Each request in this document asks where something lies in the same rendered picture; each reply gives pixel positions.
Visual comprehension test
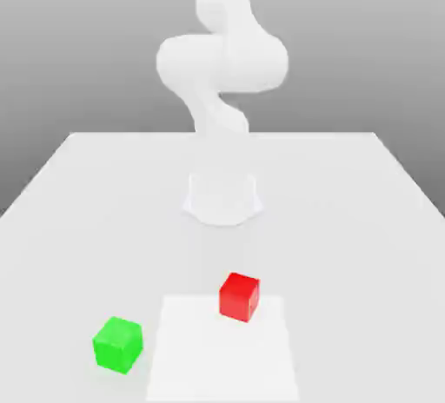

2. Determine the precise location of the small red cube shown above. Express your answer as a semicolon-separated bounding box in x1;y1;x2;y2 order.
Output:
218;271;261;323

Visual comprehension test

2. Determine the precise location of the small green cube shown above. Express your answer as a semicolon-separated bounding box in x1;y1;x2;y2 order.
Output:
91;315;144;375

